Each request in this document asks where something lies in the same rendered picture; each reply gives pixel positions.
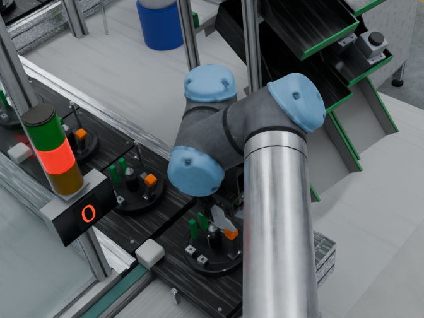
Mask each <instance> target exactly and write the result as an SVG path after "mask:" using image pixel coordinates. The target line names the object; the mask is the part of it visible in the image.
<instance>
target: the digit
mask: <svg viewBox="0 0 424 318"><path fill-rule="evenodd" d="M72 212H73V215H74V217H75V219H76V221H77V223H78V225H79V228H80V230H81V232H83V231H84V230H85V229H87V228H88V227H89V226H90V225H91V224H92V223H94V222H95V221H97V220H98V219H99V218H100V217H101V216H102V215H103V214H102V211H101V209H100V207H99V204H98V201H97V199H96V197H95V194H94V193H93V194H92V195H91V196H89V197H88V198H86V199H85V200H84V201H83V202H82V203H80V204H79V205H77V207H75V208H74V209H72Z"/></svg>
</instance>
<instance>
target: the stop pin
mask: <svg viewBox="0 0 424 318"><path fill-rule="evenodd" d="M170 294H171V296H172V300H173V302H174V303H175V304H177V305H178V304H179V303H181V299H180V295H179V291H178V290H176V289H175V288H172V289H171V290H170Z"/></svg>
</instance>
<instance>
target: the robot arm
mask: <svg viewBox="0 0 424 318"><path fill-rule="evenodd" d="M184 90H185V91H184V96H185V98H186V107H185V111H184V115H183V117H182V122H181V125H180V128H179V131H178V134H177V137H176V140H175V144H174V147H173V148H172V150H171V152H170V161H169V164H168V170H167V173H168V178H169V180H170V182H171V183H172V185H173V186H175V188H178V190H179V191H181V192H183V193H185V194H188V195H190V196H198V197H197V200H198V208H199V211H200V213H201V214H202V215H204V216H205V217H206V218H207V219H208V220H209V221H210V222H212V223H213V224H214V225H216V226H217V227H218V228H220V229H224V230H225V229H227V230H229V231H231V232H236V228H235V227H234V225H233V224H232V223H231V222H230V221H232V222H234V223H235V216H236V217H238V218H241V219H244V230H243V309H242V318H319V303H318V293H317V276H316V267H315V250H314V233H313V224H312V207H311V198H310V181H309V164H308V154H307V138H306V134H307V133H309V134H310V133H312V132H314V130H315V129H317V128H319V127H321V126H322V125H323V123H324V120H325V118H326V110H325V106H324V102H323V100H322V97H321V95H320V93H319V91H318V90H317V88H316V87H315V85H314V84H313V82H311V81H310V80H309V79H308V78H307V77H306V76H304V75H302V74H300V73H292V74H289V75H287V76H284V77H282V78H280V79H278V80H276V81H274V82H269V83H267V86H265V87H263V88H261V89H260V90H257V91H255V92H254V93H252V94H250V95H248V96H246V97H245V98H243V99H241V100H239V101H237V93H238V91H237V88H236V87H235V79H234V76H233V73H232V72H231V71H230V70H229V69H228V68H226V67H225V66H222V65H219V64H205V65H201V66H198V67H196V68H194V69H192V70H191V71H189V72H188V74H187V75H186V77H185V79H184Z"/></svg>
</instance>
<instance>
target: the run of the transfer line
mask: <svg viewBox="0 0 424 318"><path fill-rule="evenodd" d="M113 1H115V0H103V3H104V7H105V6H106V5H108V4H110V3H112V2H113ZM79 3H80V6H81V10H82V12H83V16H84V18H86V17H88V16H90V15H91V14H93V13H95V12H96V11H98V10H99V9H101V2H100V0H79ZM6 28H7V30H8V33H9V36H10V37H11V40H12V42H13V45H14V47H15V49H16V51H17V53H18V55H20V56H22V55H23V54H25V53H27V52H28V51H30V50H32V49H33V48H35V47H37V46H38V45H40V44H42V43H44V42H45V41H47V40H48V39H50V38H52V37H54V36H56V35H57V34H59V33H61V32H62V31H64V30H66V29H67V28H69V23H68V20H67V18H66V14H65V12H64V8H63V6H62V2H61V0H53V1H51V2H49V3H47V4H45V5H44V6H42V7H40V8H38V9H36V10H35V11H32V12H31V13H29V14H27V15H25V16H24V17H22V18H20V19H19V20H16V21H14V22H12V23H11V24H9V25H7V26H6Z"/></svg>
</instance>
